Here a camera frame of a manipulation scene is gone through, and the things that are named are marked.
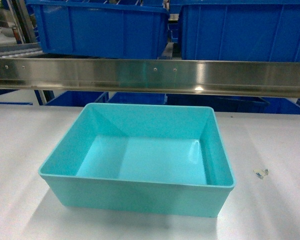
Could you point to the teal plastic bin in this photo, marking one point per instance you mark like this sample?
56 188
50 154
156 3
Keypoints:
159 159

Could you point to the large blue bin left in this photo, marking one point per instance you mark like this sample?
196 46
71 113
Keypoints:
98 28

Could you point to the large blue bin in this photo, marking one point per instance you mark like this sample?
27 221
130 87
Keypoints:
98 28
240 30

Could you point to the large blue bin right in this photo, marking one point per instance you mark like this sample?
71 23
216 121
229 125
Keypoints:
240 30

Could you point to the torn tape scrap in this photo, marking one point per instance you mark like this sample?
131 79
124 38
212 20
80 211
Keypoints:
261 173

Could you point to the stainless steel shelf rail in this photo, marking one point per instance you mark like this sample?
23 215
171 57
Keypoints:
235 78

